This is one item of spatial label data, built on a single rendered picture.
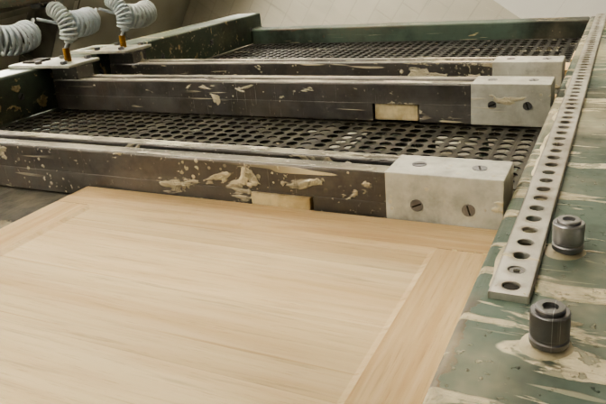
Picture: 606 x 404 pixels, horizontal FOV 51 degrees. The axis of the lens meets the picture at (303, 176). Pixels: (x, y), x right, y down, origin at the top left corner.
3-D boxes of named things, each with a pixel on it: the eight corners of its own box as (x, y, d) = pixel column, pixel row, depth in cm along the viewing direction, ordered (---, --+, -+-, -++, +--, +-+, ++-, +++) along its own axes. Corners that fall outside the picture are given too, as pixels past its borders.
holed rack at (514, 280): (529, 304, 46) (529, 297, 46) (487, 298, 47) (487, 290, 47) (607, 15, 184) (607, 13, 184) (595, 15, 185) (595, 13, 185)
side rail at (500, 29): (585, 59, 183) (588, 19, 179) (254, 60, 231) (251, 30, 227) (587, 53, 189) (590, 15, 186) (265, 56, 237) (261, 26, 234)
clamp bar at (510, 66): (559, 102, 116) (566, -36, 108) (77, 91, 168) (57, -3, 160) (564, 89, 125) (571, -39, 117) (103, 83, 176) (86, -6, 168)
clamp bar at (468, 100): (547, 131, 100) (555, -28, 92) (18, 109, 152) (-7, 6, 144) (555, 114, 109) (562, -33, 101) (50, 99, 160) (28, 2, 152)
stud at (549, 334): (567, 361, 40) (570, 319, 39) (526, 353, 41) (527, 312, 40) (570, 339, 42) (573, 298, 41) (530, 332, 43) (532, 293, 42)
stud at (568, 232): (582, 260, 51) (584, 226, 50) (549, 256, 52) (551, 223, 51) (584, 246, 53) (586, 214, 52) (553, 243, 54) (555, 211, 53)
